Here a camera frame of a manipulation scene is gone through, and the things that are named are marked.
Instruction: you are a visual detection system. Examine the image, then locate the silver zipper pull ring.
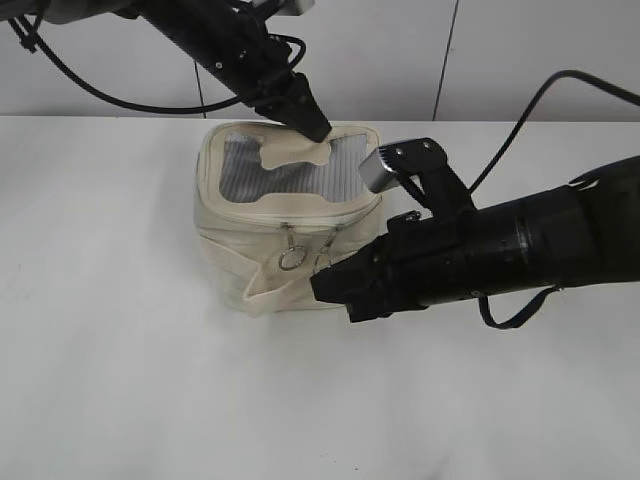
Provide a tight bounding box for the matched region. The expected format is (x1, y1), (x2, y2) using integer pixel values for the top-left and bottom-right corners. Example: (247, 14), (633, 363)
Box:
(313, 224), (346, 276)
(278, 222), (306, 274)

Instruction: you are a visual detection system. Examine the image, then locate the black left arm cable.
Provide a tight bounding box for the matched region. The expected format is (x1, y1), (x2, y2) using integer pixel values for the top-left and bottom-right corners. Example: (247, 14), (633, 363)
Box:
(0, 14), (309, 112)

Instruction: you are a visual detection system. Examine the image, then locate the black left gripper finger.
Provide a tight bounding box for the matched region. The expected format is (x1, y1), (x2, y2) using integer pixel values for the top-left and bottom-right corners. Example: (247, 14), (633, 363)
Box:
(252, 73), (331, 141)

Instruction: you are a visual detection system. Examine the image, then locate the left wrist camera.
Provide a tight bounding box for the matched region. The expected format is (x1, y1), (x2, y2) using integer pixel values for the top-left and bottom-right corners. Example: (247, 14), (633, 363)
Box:
(250, 0), (315, 19)

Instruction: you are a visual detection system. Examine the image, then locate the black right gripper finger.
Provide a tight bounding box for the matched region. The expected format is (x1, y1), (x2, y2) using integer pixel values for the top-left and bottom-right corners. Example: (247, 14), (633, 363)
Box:
(345, 299), (425, 323)
(310, 249), (385, 305)

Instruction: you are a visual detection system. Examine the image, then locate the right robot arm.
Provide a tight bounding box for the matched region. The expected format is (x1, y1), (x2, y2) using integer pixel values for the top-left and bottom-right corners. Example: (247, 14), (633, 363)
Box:
(310, 157), (639, 330)

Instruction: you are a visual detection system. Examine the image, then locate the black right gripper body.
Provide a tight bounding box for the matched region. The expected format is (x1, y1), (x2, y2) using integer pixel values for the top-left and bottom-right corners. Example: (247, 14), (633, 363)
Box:
(360, 202), (520, 309)

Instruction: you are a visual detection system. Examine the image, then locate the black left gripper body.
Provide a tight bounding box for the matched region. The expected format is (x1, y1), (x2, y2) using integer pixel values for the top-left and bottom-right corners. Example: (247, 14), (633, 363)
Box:
(133, 1), (305, 113)

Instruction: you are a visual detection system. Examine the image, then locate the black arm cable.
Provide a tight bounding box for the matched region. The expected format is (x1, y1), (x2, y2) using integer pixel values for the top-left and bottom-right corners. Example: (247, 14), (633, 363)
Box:
(0, 14), (309, 112)
(467, 69), (640, 194)

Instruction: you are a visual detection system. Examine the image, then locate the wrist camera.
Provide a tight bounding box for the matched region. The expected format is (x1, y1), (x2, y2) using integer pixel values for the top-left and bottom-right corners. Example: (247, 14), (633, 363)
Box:
(250, 0), (315, 19)
(358, 138), (476, 220)

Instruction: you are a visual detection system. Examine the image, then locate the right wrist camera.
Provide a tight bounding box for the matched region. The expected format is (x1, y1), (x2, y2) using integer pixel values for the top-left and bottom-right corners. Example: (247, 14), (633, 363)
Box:
(358, 138), (476, 220)

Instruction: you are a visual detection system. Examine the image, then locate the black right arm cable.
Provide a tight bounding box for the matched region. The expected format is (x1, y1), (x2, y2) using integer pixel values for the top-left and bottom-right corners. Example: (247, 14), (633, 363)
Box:
(467, 69), (640, 194)

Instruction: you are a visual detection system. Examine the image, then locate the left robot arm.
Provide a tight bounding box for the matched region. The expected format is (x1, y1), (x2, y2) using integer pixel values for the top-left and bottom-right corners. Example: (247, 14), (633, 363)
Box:
(1, 0), (331, 143)

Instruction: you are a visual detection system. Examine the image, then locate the cream canvas zipper bag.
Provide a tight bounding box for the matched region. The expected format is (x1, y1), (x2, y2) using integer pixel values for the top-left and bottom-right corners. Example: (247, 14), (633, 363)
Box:
(194, 122), (382, 317)

